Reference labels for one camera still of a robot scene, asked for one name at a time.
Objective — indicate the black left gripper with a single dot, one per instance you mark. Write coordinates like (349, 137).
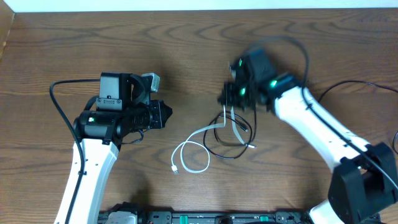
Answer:
(156, 114)

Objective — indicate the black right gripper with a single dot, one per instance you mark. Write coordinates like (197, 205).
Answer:
(226, 97)

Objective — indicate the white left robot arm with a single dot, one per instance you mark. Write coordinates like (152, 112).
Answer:
(98, 138)

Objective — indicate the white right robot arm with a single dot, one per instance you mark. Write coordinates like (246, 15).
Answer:
(364, 176)

